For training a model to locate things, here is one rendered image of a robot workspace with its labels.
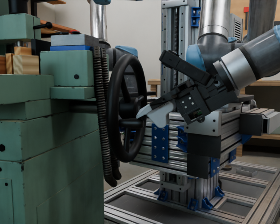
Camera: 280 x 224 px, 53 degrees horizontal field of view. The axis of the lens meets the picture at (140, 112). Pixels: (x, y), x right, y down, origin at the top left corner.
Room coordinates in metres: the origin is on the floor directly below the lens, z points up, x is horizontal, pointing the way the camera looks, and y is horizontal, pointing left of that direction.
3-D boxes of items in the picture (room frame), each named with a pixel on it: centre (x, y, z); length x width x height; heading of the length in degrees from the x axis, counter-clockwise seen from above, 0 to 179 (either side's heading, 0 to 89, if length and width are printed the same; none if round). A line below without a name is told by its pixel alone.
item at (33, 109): (0.83, 0.30, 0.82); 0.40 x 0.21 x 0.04; 164
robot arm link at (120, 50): (1.46, 0.08, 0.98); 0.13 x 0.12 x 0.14; 100
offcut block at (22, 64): (0.66, 0.27, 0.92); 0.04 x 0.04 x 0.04; 54
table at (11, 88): (0.80, 0.26, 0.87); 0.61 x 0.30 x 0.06; 164
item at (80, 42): (0.78, 0.17, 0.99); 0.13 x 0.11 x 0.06; 164
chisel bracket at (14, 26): (0.85, 0.37, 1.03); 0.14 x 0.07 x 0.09; 74
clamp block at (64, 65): (0.78, 0.17, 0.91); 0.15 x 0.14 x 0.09; 164
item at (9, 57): (0.85, 0.31, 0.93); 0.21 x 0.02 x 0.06; 164
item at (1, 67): (0.82, 0.34, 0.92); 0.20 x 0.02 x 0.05; 164
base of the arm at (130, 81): (1.46, 0.07, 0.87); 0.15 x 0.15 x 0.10
